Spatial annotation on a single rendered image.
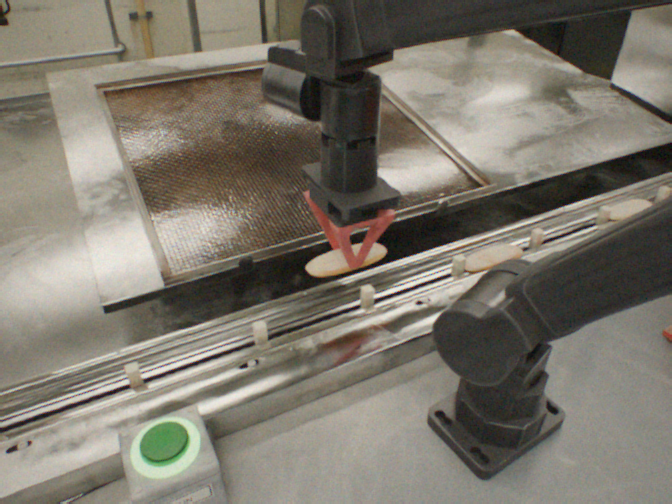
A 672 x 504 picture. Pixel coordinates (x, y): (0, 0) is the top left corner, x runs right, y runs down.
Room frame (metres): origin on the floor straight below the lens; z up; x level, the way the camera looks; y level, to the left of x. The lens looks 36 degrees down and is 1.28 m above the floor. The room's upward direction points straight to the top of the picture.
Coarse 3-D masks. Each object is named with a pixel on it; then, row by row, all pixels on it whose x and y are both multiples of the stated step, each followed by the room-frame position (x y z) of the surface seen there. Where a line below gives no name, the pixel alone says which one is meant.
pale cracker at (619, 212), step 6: (618, 204) 0.72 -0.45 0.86; (624, 204) 0.71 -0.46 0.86; (630, 204) 0.71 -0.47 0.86; (636, 204) 0.71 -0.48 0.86; (642, 204) 0.71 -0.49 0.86; (648, 204) 0.72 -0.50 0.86; (612, 210) 0.70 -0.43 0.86; (618, 210) 0.70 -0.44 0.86; (624, 210) 0.70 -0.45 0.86; (630, 210) 0.70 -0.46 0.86; (636, 210) 0.70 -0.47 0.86; (612, 216) 0.68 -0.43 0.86; (618, 216) 0.68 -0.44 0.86; (624, 216) 0.68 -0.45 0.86
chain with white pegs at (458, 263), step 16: (608, 208) 0.68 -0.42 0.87; (592, 224) 0.69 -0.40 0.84; (544, 240) 0.64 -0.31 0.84; (368, 288) 0.49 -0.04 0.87; (416, 288) 0.53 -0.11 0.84; (368, 304) 0.49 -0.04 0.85; (320, 320) 0.47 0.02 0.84; (256, 336) 0.42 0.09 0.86; (272, 336) 0.44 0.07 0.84; (224, 352) 0.42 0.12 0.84; (128, 368) 0.37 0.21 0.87; (176, 368) 0.39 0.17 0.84; (80, 400) 0.35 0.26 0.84; (48, 416) 0.33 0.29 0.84; (0, 432) 0.31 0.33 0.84
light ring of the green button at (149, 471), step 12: (168, 420) 0.28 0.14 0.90; (180, 420) 0.28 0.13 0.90; (144, 432) 0.27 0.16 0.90; (192, 432) 0.27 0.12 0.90; (132, 444) 0.26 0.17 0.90; (192, 444) 0.26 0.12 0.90; (132, 456) 0.25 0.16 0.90; (192, 456) 0.25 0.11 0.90; (144, 468) 0.24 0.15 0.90; (156, 468) 0.24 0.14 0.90; (168, 468) 0.24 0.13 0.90; (180, 468) 0.24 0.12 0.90
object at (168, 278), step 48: (144, 96) 0.91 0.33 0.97; (240, 96) 0.93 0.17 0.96; (144, 144) 0.76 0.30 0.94; (192, 144) 0.77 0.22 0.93; (240, 144) 0.78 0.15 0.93; (288, 144) 0.79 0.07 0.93; (384, 144) 0.81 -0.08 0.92; (432, 144) 0.82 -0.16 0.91; (192, 192) 0.66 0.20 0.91; (480, 192) 0.69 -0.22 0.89; (240, 240) 0.56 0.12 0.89
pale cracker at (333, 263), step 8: (376, 248) 0.50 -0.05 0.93; (384, 248) 0.50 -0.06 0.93; (320, 256) 0.48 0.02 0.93; (328, 256) 0.48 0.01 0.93; (336, 256) 0.48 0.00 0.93; (368, 256) 0.48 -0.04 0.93; (376, 256) 0.48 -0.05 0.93; (312, 264) 0.47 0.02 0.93; (320, 264) 0.47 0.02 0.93; (328, 264) 0.46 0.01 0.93; (336, 264) 0.47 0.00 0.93; (344, 264) 0.47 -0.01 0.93; (312, 272) 0.46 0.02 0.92; (320, 272) 0.45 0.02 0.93; (328, 272) 0.46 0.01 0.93; (336, 272) 0.46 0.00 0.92; (344, 272) 0.46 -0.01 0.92
